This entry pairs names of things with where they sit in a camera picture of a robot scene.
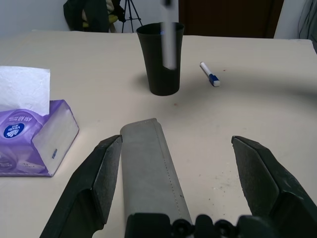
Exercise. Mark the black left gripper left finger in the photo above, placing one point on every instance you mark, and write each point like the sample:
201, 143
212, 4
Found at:
84, 188

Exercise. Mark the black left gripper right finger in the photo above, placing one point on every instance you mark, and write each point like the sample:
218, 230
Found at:
267, 183

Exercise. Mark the grey glasses case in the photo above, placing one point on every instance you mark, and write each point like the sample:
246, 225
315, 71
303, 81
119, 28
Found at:
148, 168

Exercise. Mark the white marker with blue band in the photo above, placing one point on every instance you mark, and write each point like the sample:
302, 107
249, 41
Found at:
209, 74

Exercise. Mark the white marker with black cap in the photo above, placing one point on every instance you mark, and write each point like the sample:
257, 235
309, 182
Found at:
169, 49

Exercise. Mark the purple tissue pack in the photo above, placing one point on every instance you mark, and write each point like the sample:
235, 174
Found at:
19, 148

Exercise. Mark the flat white tissue sheet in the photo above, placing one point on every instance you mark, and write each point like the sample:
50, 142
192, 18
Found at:
22, 86

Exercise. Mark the black plastic cup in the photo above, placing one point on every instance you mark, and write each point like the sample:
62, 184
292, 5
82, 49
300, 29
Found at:
153, 69

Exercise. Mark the yellow stool cushion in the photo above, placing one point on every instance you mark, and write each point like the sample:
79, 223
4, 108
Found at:
85, 24

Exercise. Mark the black jacket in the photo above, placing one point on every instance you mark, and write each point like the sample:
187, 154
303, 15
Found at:
94, 15

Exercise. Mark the black tripod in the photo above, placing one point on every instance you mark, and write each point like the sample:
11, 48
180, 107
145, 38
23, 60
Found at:
131, 15

